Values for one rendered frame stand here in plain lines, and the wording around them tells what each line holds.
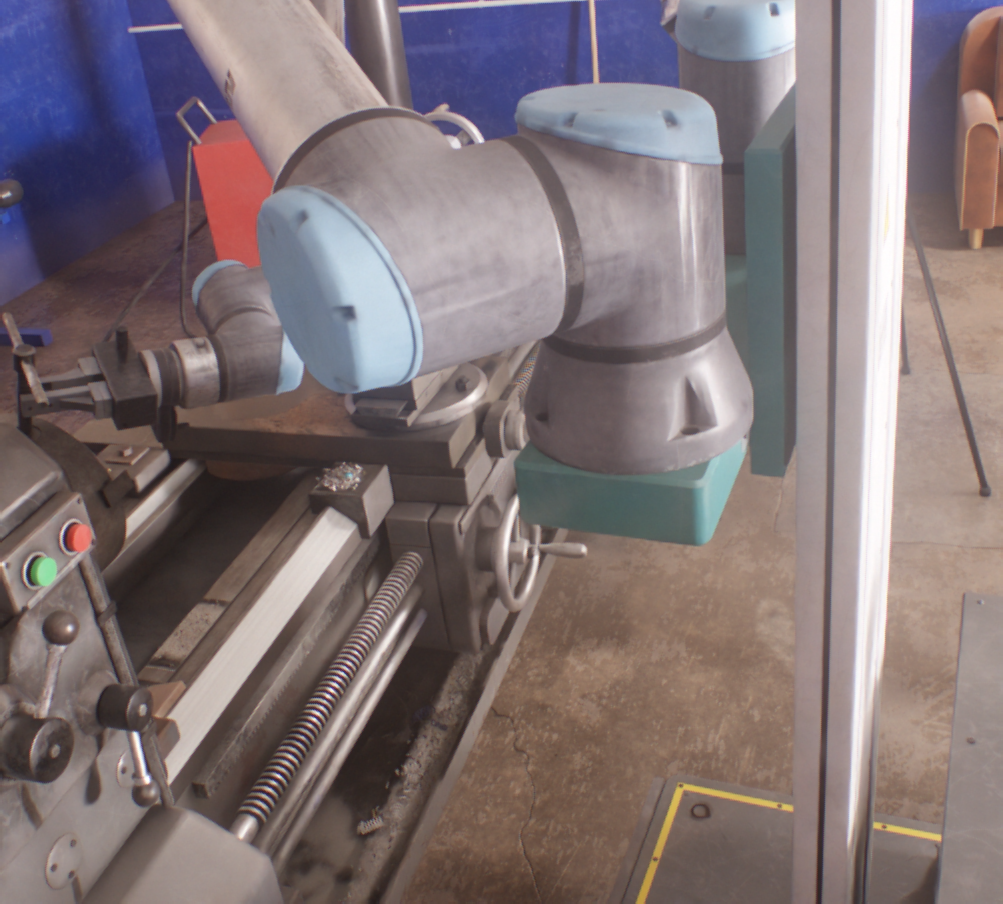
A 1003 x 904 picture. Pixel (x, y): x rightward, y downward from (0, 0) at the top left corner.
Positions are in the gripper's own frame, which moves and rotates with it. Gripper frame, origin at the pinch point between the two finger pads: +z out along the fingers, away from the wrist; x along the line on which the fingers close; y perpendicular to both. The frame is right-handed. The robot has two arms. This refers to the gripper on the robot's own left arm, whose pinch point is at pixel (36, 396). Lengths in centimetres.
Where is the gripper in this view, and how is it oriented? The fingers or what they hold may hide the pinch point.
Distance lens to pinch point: 149.9
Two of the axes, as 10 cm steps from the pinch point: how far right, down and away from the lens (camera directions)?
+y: 1.7, -8.2, -5.4
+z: -8.5, 1.5, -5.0
